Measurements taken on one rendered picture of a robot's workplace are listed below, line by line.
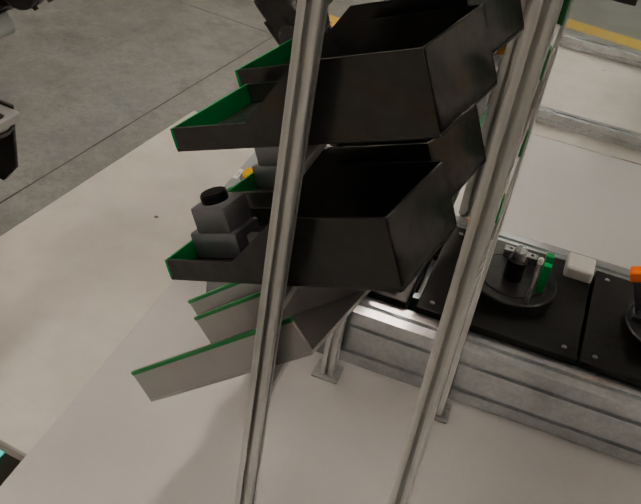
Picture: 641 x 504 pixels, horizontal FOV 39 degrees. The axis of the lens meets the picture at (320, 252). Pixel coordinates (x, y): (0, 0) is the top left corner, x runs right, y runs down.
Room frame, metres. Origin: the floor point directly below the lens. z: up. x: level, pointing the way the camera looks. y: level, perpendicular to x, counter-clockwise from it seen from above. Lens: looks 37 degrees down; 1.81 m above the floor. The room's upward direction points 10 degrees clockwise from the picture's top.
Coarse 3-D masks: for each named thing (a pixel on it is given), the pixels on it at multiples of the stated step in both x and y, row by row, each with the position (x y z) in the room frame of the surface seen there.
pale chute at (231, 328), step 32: (320, 288) 0.80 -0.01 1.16; (224, 320) 0.85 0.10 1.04; (256, 320) 0.83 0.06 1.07; (288, 320) 0.68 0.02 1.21; (320, 320) 0.75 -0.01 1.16; (192, 352) 0.72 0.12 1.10; (224, 352) 0.70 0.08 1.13; (288, 352) 0.67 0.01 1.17; (160, 384) 0.74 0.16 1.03; (192, 384) 0.72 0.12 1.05
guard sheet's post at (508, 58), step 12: (528, 0) 1.32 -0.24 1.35; (528, 12) 1.31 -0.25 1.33; (516, 36) 1.32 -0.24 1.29; (516, 48) 1.31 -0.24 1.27; (504, 60) 1.32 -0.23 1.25; (504, 72) 1.32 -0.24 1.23; (504, 84) 1.32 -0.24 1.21; (492, 96) 1.32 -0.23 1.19; (504, 96) 1.31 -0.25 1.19; (492, 108) 1.32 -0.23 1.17; (492, 120) 1.32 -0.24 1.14; (492, 132) 1.31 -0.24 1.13; (480, 168) 1.32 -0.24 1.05; (468, 180) 1.32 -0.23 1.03; (480, 180) 1.31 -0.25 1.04; (468, 192) 1.32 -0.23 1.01; (468, 204) 1.32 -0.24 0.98
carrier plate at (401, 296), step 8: (416, 280) 1.10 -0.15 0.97; (408, 288) 1.07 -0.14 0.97; (368, 296) 1.05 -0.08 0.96; (376, 296) 1.05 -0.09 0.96; (384, 296) 1.05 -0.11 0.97; (392, 296) 1.05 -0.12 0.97; (400, 296) 1.05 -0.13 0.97; (408, 296) 1.05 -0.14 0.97; (392, 304) 1.04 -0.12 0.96; (400, 304) 1.04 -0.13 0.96
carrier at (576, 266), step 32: (448, 256) 1.17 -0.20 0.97; (512, 256) 1.12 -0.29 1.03; (544, 256) 1.22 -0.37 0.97; (576, 256) 1.20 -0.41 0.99; (448, 288) 1.09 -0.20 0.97; (512, 288) 1.09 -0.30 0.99; (544, 288) 1.11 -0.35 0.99; (576, 288) 1.15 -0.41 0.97; (480, 320) 1.03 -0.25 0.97; (512, 320) 1.04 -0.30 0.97; (544, 320) 1.05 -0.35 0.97; (576, 320) 1.06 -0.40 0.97; (544, 352) 0.99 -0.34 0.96; (576, 352) 0.99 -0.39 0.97
